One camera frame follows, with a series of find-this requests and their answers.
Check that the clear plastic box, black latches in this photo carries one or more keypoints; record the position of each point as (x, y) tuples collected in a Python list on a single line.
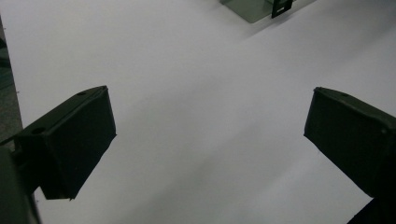
[(249, 11)]

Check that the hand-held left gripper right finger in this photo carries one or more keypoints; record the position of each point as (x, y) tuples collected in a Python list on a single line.
[(351, 140)]

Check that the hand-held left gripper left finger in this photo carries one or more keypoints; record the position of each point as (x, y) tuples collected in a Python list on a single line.
[(68, 146)]

